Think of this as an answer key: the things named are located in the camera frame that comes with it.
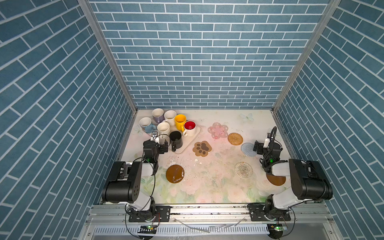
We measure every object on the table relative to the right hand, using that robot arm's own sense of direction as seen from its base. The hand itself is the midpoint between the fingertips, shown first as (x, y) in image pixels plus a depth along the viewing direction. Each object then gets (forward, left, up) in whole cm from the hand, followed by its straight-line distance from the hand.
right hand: (265, 142), depth 94 cm
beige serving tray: (0, +51, -5) cm, 52 cm away
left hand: (-5, +67, +2) cm, 67 cm away
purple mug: (+20, +76, -2) cm, 79 cm away
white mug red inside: (+9, +50, -2) cm, 51 cm away
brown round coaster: (-23, +55, -5) cm, 60 cm away
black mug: (-2, +58, -2) cm, 58 cm away
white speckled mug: (+16, +66, +1) cm, 68 cm away
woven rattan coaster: (+6, +18, -6) cm, 20 cm away
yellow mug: (+14, +58, +1) cm, 60 cm away
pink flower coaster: (+12, +30, -7) cm, 33 cm away
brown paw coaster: (-4, +41, -6) cm, 41 cm away
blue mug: (+5, +79, +4) cm, 80 cm away
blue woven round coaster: (-2, +11, -6) cm, 13 cm away
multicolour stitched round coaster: (-17, +15, -6) cm, 23 cm away
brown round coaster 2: (-21, -4, -8) cm, 23 cm away
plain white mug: (+6, +68, 0) cm, 68 cm away
